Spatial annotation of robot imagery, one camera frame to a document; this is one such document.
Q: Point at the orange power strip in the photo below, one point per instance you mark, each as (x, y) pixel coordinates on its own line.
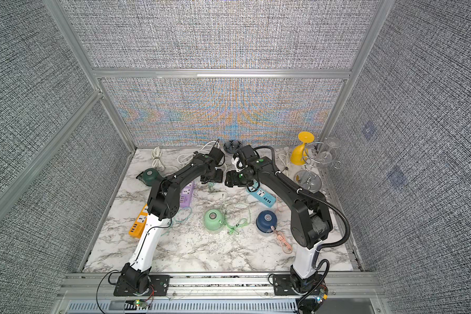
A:
(139, 224)

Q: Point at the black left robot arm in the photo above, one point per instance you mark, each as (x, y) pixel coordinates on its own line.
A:
(162, 206)

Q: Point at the dark green meat grinder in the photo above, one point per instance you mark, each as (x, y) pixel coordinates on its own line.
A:
(148, 176)

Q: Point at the light green meat grinder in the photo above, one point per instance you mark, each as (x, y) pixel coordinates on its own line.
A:
(214, 220)

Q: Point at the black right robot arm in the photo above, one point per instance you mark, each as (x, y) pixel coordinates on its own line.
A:
(310, 219)

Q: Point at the navy blue meat grinder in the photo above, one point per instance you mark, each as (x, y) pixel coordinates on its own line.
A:
(266, 222)

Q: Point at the black grinder blade lid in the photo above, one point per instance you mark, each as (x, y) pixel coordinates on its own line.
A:
(232, 146)

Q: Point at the chrome wire glass rack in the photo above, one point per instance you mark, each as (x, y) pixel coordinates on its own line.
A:
(309, 178)

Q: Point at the teal power strip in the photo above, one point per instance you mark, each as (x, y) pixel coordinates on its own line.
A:
(262, 196)

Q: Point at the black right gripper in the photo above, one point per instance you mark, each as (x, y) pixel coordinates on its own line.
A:
(232, 179)

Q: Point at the clear wine glass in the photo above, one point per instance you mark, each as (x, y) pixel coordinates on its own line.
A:
(324, 159)

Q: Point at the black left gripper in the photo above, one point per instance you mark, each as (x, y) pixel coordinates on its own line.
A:
(220, 178)

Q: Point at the purple power strip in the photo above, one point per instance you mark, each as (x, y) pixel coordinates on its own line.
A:
(186, 195)

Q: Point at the yellow plastic goblet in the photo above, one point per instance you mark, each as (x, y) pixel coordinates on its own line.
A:
(298, 155)

